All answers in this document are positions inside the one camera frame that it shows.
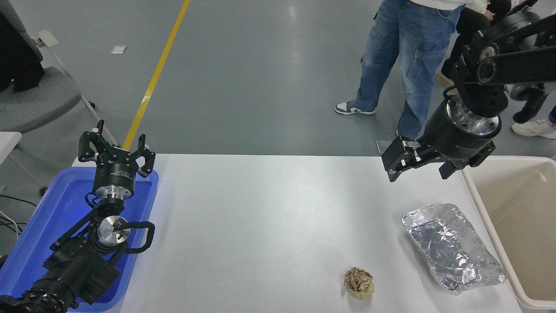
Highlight seated person with tan shoes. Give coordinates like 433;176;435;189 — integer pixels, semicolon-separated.
436;0;513;94

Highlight black floor cables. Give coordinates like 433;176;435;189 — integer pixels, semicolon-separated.
0;195;39;239

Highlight grey padded chair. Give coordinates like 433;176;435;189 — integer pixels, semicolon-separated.
0;30;120;148

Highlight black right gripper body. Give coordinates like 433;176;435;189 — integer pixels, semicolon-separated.
419;101;495;163

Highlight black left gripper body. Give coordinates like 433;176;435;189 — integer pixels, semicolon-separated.
92;148;139;192

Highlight large pale plastic bin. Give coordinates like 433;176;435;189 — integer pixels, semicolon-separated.
461;156;556;310

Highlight standing person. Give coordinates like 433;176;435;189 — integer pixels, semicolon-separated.
334;0;487;140

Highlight crumpled tan paper ball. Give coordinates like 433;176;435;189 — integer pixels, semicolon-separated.
344;267;375;300

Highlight small white side table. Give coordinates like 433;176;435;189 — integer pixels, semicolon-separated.
0;132;48;197

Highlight blue plastic tray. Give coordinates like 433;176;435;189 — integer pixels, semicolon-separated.
0;166;159;313

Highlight silver foil tray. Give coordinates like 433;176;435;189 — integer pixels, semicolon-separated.
400;203;508;296

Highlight seated person beside grey chair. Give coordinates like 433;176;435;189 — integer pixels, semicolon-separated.
0;0;45;93

